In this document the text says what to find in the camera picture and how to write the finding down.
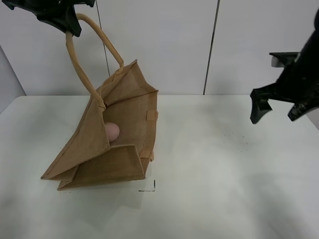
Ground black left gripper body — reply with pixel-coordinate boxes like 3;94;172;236
2;0;95;24

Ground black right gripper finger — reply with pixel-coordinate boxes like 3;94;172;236
250;84;277;124
288;101;317;121

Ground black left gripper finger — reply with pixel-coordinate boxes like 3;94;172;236
65;7;82;37
36;15;67;32

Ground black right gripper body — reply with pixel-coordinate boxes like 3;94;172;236
269;51;319;107

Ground pink peach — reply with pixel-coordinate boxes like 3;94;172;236
105;122;120;142

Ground brown linen tote bag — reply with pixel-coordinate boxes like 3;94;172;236
42;13;158;190

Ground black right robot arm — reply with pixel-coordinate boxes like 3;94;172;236
250;29;319;124

